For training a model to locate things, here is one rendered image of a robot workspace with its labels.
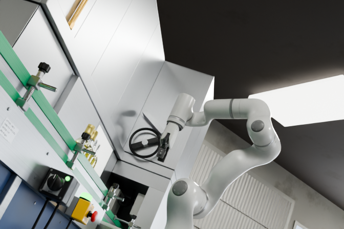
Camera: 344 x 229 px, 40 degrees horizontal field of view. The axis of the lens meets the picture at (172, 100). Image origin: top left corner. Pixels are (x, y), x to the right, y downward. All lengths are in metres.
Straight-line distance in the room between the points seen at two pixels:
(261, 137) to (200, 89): 1.45
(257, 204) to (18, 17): 5.20
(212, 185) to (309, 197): 5.38
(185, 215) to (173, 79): 1.60
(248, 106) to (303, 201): 5.23
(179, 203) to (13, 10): 0.93
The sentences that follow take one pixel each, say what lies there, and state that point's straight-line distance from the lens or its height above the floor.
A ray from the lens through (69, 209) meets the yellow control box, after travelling 1.69.
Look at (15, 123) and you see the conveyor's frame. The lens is 1.18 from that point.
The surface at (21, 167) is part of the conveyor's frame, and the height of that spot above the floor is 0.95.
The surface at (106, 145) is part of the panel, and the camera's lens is 2.71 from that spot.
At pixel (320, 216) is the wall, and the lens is 7.45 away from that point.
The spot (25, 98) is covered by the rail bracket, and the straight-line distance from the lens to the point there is 1.18.
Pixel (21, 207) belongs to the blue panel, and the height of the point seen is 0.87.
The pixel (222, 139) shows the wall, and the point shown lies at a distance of 6.19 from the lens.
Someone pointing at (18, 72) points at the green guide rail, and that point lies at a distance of 1.15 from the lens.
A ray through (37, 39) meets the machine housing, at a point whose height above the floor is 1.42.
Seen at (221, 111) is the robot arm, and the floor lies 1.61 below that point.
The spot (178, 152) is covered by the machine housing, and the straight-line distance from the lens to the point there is 3.08.
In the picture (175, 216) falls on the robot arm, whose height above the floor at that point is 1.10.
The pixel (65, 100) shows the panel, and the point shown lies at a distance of 2.03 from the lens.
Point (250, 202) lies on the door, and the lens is 6.39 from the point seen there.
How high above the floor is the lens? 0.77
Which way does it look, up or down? 23 degrees up
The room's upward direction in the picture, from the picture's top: 24 degrees clockwise
